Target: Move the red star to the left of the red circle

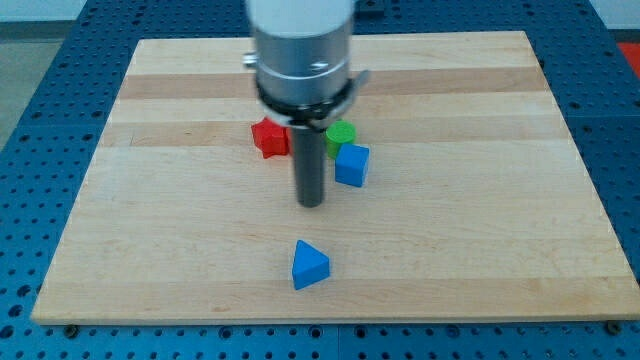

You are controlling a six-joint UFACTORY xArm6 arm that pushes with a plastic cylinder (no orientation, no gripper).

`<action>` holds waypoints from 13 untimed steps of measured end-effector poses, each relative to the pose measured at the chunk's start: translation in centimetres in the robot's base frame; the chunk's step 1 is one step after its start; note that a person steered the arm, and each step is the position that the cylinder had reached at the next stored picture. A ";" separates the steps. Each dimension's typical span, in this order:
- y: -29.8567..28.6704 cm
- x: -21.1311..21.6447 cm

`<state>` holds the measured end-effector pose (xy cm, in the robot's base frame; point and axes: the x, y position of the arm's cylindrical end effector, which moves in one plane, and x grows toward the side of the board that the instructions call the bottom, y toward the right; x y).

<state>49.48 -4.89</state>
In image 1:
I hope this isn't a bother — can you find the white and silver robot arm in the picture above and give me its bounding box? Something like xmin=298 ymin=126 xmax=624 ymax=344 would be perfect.
xmin=243 ymin=0 xmax=370 ymax=131

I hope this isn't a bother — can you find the red star block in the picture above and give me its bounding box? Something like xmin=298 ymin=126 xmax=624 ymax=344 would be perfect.
xmin=251 ymin=117 xmax=288 ymax=159

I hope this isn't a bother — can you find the blue cube block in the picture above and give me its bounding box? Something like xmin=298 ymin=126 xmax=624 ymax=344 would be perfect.
xmin=335 ymin=144 xmax=370 ymax=187

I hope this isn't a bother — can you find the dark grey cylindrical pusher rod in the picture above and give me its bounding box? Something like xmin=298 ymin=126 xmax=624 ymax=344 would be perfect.
xmin=291 ymin=128 xmax=326 ymax=208

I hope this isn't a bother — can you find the green cylinder block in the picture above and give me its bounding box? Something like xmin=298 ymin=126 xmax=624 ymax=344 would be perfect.
xmin=325 ymin=120 xmax=357 ymax=159

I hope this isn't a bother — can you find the blue triangle block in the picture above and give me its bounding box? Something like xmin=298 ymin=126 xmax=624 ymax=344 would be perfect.
xmin=291 ymin=240 xmax=331 ymax=290

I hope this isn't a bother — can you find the light wooden board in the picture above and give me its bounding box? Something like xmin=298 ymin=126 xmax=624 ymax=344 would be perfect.
xmin=31 ymin=31 xmax=639 ymax=325

